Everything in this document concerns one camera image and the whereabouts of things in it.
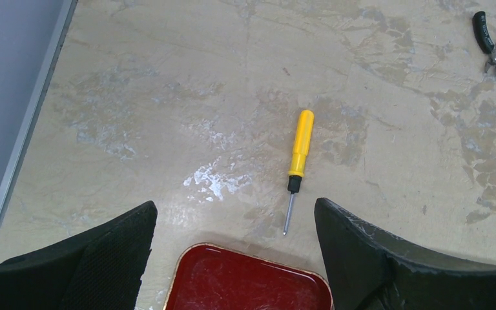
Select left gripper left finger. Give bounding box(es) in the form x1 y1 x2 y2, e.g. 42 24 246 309
0 201 158 309

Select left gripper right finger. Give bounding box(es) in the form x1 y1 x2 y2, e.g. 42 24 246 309
314 198 496 309

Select red tray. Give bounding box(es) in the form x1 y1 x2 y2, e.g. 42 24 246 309
163 243 334 310

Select black pliers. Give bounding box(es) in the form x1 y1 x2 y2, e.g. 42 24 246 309
471 11 496 77

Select yellow handled screwdriver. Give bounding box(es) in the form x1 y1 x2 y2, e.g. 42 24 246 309
283 110 315 236

